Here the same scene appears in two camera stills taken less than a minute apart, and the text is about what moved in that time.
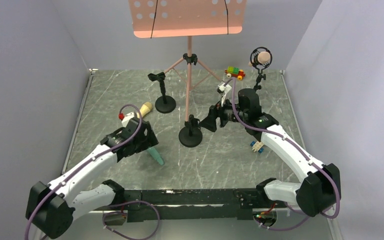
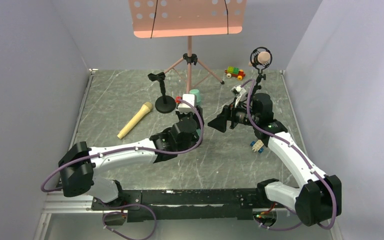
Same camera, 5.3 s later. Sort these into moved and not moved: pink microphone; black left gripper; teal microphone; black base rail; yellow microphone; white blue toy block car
Moved: black left gripper; teal microphone
Not moved: black base rail; yellow microphone; pink microphone; white blue toy block car
